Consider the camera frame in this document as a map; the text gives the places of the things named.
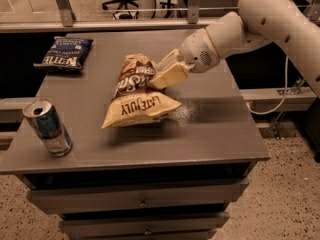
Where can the Red Bull can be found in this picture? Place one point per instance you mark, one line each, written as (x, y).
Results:
(42, 116)

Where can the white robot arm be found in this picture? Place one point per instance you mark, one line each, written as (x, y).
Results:
(255, 24)

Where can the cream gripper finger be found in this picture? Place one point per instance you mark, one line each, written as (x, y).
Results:
(168, 74)
(168, 60)

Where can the grey drawer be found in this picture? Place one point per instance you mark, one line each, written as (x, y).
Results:
(128, 197)
(145, 225)

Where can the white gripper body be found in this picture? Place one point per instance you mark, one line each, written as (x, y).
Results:
(197, 50)

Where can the grey metal railing frame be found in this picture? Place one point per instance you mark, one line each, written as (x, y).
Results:
(32, 16)

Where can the top grey drawer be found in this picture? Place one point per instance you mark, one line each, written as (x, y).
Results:
(128, 197)

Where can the blue Kettle chip bag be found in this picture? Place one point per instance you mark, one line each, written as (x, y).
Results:
(66, 54)

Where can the grey drawer cabinet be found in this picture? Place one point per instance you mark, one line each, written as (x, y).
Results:
(212, 136)

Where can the brown and cream chip bag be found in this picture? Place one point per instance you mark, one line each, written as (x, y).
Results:
(133, 101)

